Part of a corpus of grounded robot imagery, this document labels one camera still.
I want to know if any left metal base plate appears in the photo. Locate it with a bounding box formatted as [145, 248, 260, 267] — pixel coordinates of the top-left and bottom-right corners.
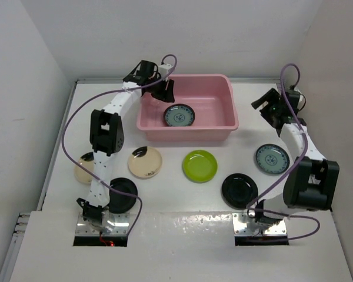
[75, 213, 129, 237]

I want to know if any black plate right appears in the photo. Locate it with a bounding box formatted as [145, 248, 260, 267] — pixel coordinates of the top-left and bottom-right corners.
[221, 173, 258, 210]

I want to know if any blue patterned plate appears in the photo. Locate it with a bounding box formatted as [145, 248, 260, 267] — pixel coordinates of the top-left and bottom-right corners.
[254, 143, 290, 175]
[164, 103, 196, 127]

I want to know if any metal base plate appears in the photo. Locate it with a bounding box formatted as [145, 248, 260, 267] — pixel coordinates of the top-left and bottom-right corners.
[75, 213, 129, 237]
[232, 211, 287, 238]

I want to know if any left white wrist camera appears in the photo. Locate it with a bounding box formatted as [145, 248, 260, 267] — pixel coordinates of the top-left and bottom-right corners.
[158, 63, 174, 81]

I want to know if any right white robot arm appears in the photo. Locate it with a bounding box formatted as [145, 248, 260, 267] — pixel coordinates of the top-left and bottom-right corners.
[251, 88, 339, 226]

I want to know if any pink plastic bin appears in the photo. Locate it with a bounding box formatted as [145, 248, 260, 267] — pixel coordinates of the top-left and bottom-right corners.
[136, 74, 239, 142]

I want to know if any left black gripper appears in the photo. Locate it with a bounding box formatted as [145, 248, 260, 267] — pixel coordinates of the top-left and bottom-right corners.
[148, 73, 174, 103]

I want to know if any cream plate far left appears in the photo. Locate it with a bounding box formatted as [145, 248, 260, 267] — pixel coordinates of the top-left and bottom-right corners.
[74, 152, 95, 185]

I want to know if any cream plate with black brushstroke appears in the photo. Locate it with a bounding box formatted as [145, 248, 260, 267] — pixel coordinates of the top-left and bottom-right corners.
[128, 146, 162, 179]

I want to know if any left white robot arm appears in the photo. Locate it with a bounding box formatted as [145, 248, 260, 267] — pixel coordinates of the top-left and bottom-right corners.
[77, 61, 175, 229]

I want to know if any black plate left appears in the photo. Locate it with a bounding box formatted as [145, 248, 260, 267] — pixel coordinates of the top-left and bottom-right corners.
[108, 177, 138, 214]

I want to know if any green plate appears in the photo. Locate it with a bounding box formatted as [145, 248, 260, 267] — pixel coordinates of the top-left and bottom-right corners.
[182, 150, 218, 183]

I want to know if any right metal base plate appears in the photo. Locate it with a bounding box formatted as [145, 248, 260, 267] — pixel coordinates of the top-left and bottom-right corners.
[232, 211, 287, 238]

